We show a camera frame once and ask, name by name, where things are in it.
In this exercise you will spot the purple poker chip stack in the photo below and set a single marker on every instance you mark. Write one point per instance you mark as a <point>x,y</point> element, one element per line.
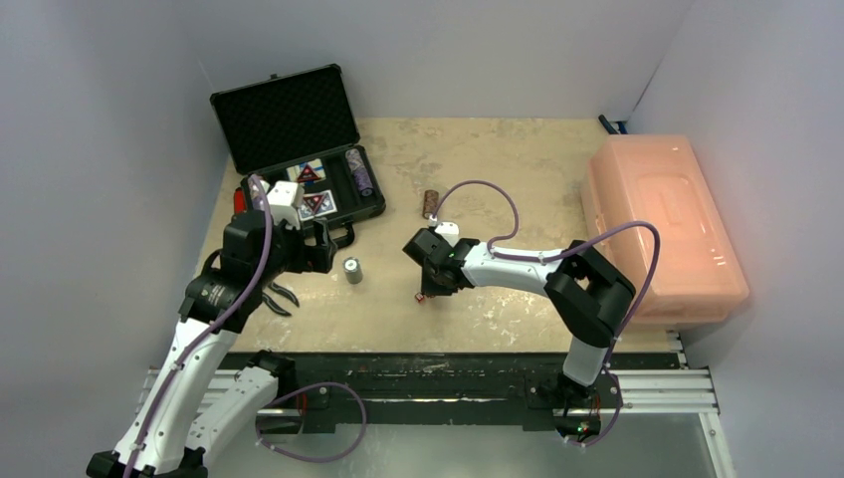
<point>363,182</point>

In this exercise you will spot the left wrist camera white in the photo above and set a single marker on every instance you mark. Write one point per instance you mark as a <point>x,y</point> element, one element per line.
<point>284,200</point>

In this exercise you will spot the grey poker chip stack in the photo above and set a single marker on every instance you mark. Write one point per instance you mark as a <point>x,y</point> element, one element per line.
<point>352,270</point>

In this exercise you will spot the card deck upper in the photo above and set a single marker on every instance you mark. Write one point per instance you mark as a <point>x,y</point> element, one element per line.
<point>307,172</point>

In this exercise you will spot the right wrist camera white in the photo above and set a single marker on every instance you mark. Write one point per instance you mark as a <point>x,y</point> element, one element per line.
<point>449,231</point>

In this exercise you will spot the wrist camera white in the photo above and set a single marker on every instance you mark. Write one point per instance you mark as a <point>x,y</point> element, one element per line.
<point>449,231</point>
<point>284,200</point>

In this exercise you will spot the brown poker chip stack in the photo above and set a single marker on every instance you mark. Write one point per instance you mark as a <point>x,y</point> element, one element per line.
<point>431,200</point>

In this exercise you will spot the card deck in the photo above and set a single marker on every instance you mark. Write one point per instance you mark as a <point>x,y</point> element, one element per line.
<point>307,172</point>
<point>317,205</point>

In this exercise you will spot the black poker set case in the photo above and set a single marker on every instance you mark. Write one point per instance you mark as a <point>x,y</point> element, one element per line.
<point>281,121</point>

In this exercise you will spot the red black handled tool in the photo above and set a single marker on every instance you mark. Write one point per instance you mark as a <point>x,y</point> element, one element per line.
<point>239,201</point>

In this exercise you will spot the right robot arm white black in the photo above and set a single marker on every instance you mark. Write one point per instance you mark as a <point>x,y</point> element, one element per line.
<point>591,296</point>

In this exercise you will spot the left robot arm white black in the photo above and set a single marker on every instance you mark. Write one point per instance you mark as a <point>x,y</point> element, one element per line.
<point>170,436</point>

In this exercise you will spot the pink translucent plastic storage box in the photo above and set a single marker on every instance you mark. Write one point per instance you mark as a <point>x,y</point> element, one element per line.
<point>657,179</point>

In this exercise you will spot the blue orange chip stack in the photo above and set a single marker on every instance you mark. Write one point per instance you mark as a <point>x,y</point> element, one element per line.
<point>354,159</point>

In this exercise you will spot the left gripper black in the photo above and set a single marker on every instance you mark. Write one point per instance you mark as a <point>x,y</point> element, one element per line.
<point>315,258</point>

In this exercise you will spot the card deck lower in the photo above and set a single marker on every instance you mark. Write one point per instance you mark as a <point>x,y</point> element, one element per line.
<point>317,205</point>

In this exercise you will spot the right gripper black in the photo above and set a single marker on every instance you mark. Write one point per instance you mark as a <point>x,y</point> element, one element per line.
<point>431,276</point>

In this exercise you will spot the blue clamp at wall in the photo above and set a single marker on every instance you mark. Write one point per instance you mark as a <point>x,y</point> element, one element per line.
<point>612,127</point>

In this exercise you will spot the pink chip stack in case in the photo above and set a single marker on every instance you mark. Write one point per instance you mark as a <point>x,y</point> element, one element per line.
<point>258,186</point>

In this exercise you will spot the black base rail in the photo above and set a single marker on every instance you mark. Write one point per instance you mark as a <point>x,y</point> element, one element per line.
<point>326,390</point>

